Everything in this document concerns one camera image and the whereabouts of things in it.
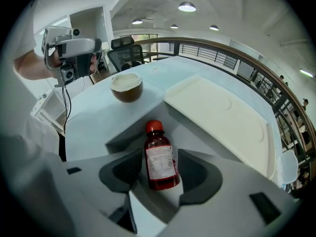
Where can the person's left hand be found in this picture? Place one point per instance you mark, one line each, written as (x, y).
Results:
(56, 58)

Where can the ceiling tube light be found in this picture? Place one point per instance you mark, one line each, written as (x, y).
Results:
(306, 73)

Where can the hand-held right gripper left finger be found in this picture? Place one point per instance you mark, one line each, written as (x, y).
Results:
(89, 179)

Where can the white shelf unit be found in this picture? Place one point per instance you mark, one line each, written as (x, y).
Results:
(49, 107)

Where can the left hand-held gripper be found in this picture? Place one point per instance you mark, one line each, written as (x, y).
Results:
(71, 46)

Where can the black office chair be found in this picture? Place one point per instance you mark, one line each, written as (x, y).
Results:
(126, 55)

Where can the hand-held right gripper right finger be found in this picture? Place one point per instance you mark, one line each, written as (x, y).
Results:
(234, 181)

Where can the small red bottle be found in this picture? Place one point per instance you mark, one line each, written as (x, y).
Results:
(161, 164)

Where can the brown bowl with cream inside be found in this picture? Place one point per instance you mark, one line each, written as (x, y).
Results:
(127, 92)

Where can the person's left forearm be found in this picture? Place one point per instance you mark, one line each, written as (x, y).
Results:
(32, 65)

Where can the large dark pendant lamp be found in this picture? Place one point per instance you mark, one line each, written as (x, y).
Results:
(187, 7)

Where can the person's white shirt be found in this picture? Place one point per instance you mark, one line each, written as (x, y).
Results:
(40, 137)

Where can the small dark pendant lamp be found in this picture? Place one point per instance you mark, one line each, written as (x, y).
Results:
(137, 21)
(213, 27)
(174, 26)

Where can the wooden railing with metal bars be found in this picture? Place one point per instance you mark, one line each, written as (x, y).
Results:
(247, 55)

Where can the white chair back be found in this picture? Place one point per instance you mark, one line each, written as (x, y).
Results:
(290, 167)

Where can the cream plastic tray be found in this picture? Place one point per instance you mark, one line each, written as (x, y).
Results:
(217, 117)

